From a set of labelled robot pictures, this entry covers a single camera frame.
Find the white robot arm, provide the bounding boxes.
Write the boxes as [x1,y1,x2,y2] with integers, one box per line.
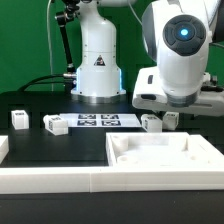
[63,0,224,116]

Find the white square table top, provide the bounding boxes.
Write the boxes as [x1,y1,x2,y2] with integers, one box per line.
[106,132,224,168]

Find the black cable bundle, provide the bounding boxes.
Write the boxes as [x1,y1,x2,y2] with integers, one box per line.
[17,73,78,93]

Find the grey thin cable left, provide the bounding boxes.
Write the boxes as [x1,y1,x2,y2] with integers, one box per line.
[45,0,56,92]

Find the white U-shaped obstacle fence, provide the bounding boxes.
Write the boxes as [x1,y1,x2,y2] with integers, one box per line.
[0,133,224,195]

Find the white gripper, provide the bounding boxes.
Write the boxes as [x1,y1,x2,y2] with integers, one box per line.
[132,67,224,117]

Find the white sheet with tag markers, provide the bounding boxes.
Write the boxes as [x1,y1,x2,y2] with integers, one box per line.
[60,113,141,127]

